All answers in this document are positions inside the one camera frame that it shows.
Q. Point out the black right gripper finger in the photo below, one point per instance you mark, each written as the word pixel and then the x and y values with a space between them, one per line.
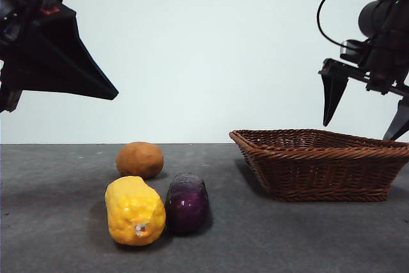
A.
pixel 401 119
pixel 332 87

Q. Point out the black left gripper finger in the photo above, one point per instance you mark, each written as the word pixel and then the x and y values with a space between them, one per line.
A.
pixel 60 65

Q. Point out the brown wicker basket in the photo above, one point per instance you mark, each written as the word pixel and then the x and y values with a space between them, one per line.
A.
pixel 322 174

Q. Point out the brown potato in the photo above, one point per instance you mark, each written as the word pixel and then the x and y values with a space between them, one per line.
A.
pixel 139 160

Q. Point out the yellow corn cob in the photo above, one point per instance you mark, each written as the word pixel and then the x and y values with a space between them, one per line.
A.
pixel 131 209

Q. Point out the purple eggplant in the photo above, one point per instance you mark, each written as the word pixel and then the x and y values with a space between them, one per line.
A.
pixel 187 204

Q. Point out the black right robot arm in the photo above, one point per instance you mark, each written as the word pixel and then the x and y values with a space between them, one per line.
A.
pixel 372 17

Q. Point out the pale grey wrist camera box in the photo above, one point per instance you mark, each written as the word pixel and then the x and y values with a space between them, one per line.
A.
pixel 353 50

